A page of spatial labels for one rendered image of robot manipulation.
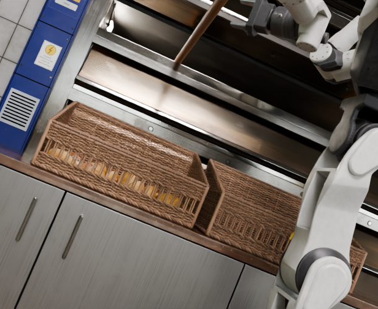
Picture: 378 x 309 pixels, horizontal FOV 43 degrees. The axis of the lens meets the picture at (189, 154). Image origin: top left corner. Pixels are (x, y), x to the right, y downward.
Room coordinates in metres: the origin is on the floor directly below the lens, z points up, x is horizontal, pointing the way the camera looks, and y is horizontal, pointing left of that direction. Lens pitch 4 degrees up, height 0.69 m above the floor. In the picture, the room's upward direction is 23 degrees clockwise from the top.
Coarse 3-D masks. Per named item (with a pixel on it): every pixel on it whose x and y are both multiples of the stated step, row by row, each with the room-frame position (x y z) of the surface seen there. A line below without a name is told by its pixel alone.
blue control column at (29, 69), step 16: (48, 0) 1.93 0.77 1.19; (48, 16) 1.93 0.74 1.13; (64, 16) 1.94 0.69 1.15; (32, 32) 1.93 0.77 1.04; (48, 32) 1.93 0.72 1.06; (64, 32) 1.94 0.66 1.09; (32, 48) 1.93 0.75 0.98; (64, 48) 1.94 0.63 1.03; (32, 64) 1.93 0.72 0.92; (16, 80) 1.93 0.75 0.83; (48, 80) 1.94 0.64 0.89; (0, 112) 1.93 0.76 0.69; (0, 128) 1.93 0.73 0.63; (16, 128) 1.94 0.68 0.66; (32, 128) 1.95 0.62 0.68; (16, 144) 1.94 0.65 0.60
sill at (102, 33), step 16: (96, 32) 1.98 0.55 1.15; (128, 48) 2.00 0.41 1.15; (144, 48) 2.01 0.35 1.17; (160, 64) 2.02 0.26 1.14; (176, 64) 2.03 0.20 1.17; (208, 80) 2.05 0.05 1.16; (240, 96) 2.07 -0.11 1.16; (272, 112) 2.09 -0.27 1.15; (304, 128) 2.11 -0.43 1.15; (320, 128) 2.12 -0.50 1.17
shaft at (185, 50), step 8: (216, 0) 1.24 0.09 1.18; (224, 0) 1.20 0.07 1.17; (216, 8) 1.27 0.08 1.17; (208, 16) 1.36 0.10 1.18; (200, 24) 1.47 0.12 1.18; (208, 24) 1.43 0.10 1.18; (200, 32) 1.53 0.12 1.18; (192, 40) 1.65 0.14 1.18; (184, 48) 1.80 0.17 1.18; (184, 56) 1.90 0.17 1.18
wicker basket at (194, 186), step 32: (64, 128) 1.50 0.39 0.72; (96, 128) 1.95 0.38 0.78; (128, 128) 1.98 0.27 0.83; (32, 160) 1.49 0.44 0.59; (64, 160) 1.51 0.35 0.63; (96, 160) 1.52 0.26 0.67; (128, 160) 1.53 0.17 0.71; (128, 192) 1.54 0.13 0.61; (160, 192) 1.55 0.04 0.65; (192, 192) 1.57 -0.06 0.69; (192, 224) 1.57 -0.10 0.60
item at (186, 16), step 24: (144, 0) 2.00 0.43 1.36; (168, 0) 1.93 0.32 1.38; (192, 0) 1.88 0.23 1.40; (192, 24) 2.04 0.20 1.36; (216, 24) 1.96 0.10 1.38; (240, 48) 2.09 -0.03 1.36; (264, 48) 2.01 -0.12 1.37; (288, 48) 1.93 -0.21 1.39; (288, 72) 2.13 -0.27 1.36; (312, 72) 2.05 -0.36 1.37
